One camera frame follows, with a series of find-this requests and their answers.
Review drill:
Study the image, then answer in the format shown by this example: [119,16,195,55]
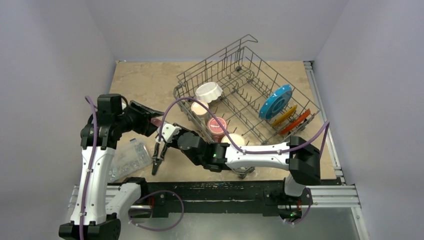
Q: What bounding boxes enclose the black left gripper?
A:
[115,101,165,135]

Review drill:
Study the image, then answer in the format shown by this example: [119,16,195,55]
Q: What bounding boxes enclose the pink ghost pattern mug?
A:
[206,117,228,143]

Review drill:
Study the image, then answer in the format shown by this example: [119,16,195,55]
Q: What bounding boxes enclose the tall cream seahorse cup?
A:
[190,100,210,126]

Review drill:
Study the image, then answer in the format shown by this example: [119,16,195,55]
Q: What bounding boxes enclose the green interior mushroom mug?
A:
[221,133,256,175]

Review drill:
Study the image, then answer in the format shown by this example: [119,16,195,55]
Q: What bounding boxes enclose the blue polka dot plate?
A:
[258,84,293,121]

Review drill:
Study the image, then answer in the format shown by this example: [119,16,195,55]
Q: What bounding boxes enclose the yellow plate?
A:
[271,104,298,127]

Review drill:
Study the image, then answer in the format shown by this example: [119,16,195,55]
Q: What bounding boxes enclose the orange fluted plate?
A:
[278,108,311,136]

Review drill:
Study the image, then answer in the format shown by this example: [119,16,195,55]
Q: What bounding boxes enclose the mauve pink plate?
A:
[150,117,163,128]

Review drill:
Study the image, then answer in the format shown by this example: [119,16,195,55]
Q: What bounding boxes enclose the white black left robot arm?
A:
[58,93,164,240]

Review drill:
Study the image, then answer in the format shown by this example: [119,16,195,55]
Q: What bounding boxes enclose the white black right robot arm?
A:
[157,123,321,204]

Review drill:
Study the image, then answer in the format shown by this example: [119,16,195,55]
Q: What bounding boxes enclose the clear plastic screw box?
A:
[108,138,153,183]

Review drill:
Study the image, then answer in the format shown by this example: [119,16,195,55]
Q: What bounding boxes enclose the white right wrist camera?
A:
[155,123,182,143]

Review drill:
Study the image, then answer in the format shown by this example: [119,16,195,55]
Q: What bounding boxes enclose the black grey wire stripper pliers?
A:
[151,142,169,176]

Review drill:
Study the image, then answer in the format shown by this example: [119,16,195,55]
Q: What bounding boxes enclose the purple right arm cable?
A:
[158,96,331,157]

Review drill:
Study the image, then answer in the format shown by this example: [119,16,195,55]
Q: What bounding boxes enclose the grey wire dish rack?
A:
[172,34,322,180]

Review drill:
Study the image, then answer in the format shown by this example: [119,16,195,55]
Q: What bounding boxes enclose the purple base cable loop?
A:
[127,190,185,233]

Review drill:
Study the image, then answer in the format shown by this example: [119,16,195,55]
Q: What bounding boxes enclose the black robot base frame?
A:
[124,177,312,224]

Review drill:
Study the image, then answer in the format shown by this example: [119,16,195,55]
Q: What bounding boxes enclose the aluminium rail front left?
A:
[68,185,80,209]

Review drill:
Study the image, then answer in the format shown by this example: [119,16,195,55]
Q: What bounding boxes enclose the aluminium rail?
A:
[68,185,80,209]
[303,60,370,240]

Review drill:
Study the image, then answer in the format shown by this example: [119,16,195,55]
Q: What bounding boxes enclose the aluminium rail right side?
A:
[303,60,370,240]

